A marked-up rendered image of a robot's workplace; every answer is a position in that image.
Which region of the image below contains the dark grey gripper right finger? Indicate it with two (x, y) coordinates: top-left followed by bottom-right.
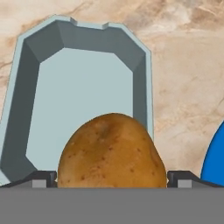
(166, 170), (223, 189)

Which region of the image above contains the pale blue tupperware container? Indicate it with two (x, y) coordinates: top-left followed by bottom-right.
(0, 14), (155, 187)

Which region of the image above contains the brown potato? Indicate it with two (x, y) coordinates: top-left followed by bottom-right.
(57, 112), (168, 189)

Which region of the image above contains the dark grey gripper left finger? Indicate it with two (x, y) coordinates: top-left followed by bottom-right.
(2, 170), (59, 189)

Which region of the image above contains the large blue plate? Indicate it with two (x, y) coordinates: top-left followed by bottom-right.
(199, 121), (224, 187)

